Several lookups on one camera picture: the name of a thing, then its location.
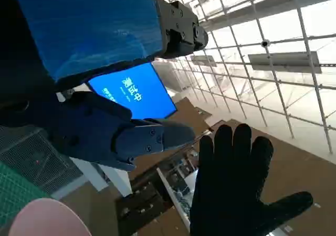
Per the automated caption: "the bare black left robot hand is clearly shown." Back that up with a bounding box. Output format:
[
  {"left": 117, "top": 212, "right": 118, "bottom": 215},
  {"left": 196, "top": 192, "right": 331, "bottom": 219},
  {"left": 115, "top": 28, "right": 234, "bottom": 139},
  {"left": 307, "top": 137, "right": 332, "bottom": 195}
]
[{"left": 0, "top": 0, "right": 209, "bottom": 171}]

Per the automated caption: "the ceiling light panel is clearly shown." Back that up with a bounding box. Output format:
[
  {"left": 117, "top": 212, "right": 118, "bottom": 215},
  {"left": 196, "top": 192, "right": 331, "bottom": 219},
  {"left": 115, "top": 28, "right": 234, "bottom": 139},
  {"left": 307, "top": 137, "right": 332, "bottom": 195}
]
[{"left": 248, "top": 51, "right": 322, "bottom": 74}]

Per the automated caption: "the pink bowl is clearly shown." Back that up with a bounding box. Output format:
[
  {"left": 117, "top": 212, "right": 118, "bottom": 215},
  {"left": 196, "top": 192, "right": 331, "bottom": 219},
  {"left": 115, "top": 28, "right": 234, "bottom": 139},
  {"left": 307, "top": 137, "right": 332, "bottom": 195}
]
[{"left": 7, "top": 198, "right": 92, "bottom": 236}]

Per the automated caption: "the blue monitor screen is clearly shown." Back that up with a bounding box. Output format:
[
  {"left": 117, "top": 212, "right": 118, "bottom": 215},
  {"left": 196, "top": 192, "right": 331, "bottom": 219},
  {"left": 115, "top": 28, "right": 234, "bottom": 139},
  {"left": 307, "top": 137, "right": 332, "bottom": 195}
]
[{"left": 88, "top": 62, "right": 177, "bottom": 120}]

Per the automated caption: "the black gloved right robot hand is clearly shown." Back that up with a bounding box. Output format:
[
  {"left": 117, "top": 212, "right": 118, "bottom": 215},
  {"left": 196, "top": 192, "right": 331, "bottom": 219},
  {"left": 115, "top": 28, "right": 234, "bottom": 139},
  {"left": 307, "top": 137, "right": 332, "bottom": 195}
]
[{"left": 189, "top": 123, "right": 314, "bottom": 236}]

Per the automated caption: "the green cutting mat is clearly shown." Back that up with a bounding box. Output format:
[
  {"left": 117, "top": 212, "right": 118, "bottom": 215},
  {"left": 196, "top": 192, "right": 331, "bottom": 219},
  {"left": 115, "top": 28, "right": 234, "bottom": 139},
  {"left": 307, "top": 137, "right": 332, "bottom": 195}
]
[{"left": 0, "top": 159, "right": 50, "bottom": 223}]

